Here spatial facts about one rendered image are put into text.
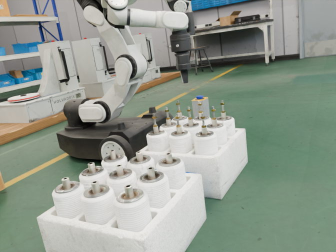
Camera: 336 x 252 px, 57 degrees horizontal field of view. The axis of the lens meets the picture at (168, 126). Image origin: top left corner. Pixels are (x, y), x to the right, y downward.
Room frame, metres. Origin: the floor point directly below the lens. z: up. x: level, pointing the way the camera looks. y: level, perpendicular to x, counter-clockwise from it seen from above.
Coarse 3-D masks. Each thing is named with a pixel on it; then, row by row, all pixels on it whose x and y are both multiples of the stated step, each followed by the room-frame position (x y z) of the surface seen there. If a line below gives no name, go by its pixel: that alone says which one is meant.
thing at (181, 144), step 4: (188, 132) 1.28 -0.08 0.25; (172, 136) 1.26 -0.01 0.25; (176, 136) 1.25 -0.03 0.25; (180, 136) 1.25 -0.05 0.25; (184, 136) 1.25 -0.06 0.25; (188, 136) 1.26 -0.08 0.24; (172, 140) 1.26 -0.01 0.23; (176, 140) 1.24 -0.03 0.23; (180, 140) 1.24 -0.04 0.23; (184, 140) 1.24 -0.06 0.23; (188, 140) 1.25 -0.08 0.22; (172, 144) 1.26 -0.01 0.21; (176, 144) 1.25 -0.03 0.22; (180, 144) 1.24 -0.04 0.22; (184, 144) 1.24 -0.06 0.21; (188, 144) 1.25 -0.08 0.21; (172, 148) 1.26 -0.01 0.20; (176, 148) 1.25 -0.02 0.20; (180, 148) 1.24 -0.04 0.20; (184, 148) 1.24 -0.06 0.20; (188, 148) 1.25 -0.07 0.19; (172, 152) 1.26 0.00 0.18; (176, 152) 1.25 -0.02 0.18; (180, 152) 1.24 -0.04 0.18; (184, 152) 1.24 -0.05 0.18
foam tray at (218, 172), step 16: (240, 128) 1.46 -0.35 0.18; (192, 144) 1.32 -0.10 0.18; (224, 144) 1.26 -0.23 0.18; (240, 144) 1.37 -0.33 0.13; (192, 160) 1.18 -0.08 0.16; (208, 160) 1.14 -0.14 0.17; (224, 160) 1.18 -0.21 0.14; (240, 160) 1.36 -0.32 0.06; (208, 176) 1.14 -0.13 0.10; (224, 176) 1.17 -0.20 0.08; (208, 192) 1.15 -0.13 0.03; (224, 192) 1.16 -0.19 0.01
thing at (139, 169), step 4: (152, 160) 1.02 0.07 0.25; (128, 164) 1.02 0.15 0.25; (132, 164) 1.00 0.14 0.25; (136, 164) 1.00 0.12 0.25; (140, 164) 0.99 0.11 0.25; (144, 164) 0.99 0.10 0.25; (148, 164) 1.00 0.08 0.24; (152, 164) 1.01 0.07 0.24; (128, 168) 1.02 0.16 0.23; (132, 168) 1.00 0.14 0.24; (136, 168) 0.99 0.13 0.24; (140, 168) 0.99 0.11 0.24; (144, 168) 0.99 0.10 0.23; (136, 172) 0.99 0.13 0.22; (140, 172) 0.99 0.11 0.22; (144, 172) 0.99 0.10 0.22; (136, 176) 0.99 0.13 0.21
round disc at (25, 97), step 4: (16, 96) 3.19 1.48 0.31; (20, 96) 3.13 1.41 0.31; (24, 96) 3.08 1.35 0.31; (28, 96) 3.06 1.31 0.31; (32, 96) 3.09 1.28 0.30; (36, 96) 3.13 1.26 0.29; (8, 100) 3.07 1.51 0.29; (12, 100) 3.03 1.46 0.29; (16, 100) 3.03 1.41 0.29; (20, 100) 3.03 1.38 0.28; (24, 100) 3.08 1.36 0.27
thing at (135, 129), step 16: (64, 112) 2.02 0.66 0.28; (160, 112) 1.97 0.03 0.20; (64, 128) 2.01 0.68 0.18; (80, 128) 1.95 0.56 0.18; (96, 128) 1.93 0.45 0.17; (112, 128) 1.87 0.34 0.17; (128, 128) 1.65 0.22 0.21; (144, 128) 1.73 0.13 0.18; (64, 144) 1.89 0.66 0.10; (80, 144) 1.76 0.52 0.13; (96, 144) 1.70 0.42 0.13; (144, 144) 1.71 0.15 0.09
